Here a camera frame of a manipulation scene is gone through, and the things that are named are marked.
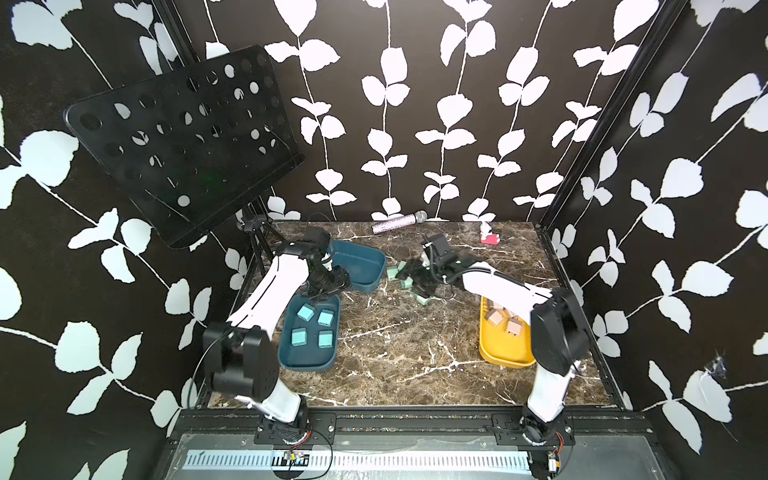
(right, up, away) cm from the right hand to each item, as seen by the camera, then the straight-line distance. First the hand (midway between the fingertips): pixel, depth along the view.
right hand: (395, 277), depth 87 cm
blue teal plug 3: (-29, -18, +1) cm, 34 cm away
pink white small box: (+39, +12, +27) cm, 49 cm away
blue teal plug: (-28, -12, +5) cm, 31 cm away
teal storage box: (-11, +2, +23) cm, 26 cm away
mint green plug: (-1, 0, +12) cm, 12 cm away
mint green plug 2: (+9, -9, +10) cm, 16 cm away
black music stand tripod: (-38, +16, -9) cm, 42 cm away
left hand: (-14, -3, -4) cm, 15 cm away
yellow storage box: (+30, -20, -4) cm, 37 cm away
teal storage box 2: (-25, -23, -2) cm, 34 cm away
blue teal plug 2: (-22, -13, +4) cm, 26 cm away
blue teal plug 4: (-21, -18, -1) cm, 28 cm away
